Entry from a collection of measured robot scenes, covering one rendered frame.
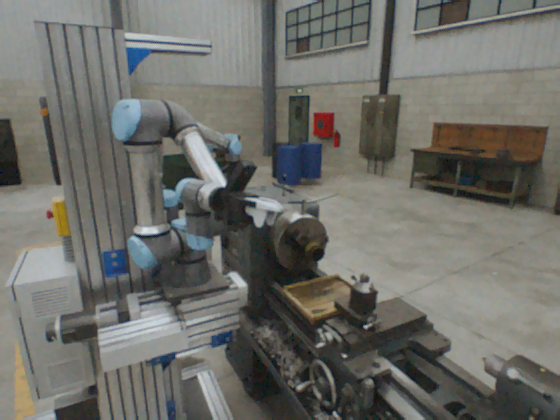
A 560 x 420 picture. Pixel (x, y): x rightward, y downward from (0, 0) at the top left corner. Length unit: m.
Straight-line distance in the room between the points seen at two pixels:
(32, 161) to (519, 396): 11.29
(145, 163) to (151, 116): 0.14
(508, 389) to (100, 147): 1.41
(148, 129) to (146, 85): 10.79
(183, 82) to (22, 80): 4.18
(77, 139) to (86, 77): 0.20
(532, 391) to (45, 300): 1.46
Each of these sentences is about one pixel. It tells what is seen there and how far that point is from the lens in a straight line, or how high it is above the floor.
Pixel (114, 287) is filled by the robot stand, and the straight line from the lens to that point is 1.52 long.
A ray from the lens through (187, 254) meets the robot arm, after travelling 1.32.
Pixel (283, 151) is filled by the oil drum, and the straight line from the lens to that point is 8.36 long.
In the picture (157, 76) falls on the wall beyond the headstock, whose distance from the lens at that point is 12.12.
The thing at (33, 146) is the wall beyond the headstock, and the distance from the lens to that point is 11.54.
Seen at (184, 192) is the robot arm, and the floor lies 1.57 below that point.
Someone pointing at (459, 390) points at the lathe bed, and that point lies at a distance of 1.50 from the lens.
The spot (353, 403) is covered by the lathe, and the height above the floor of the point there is 0.76.
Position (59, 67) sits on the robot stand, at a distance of 1.38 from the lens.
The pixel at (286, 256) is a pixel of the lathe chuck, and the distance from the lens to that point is 1.89.
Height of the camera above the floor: 1.79
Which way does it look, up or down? 17 degrees down
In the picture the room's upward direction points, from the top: straight up
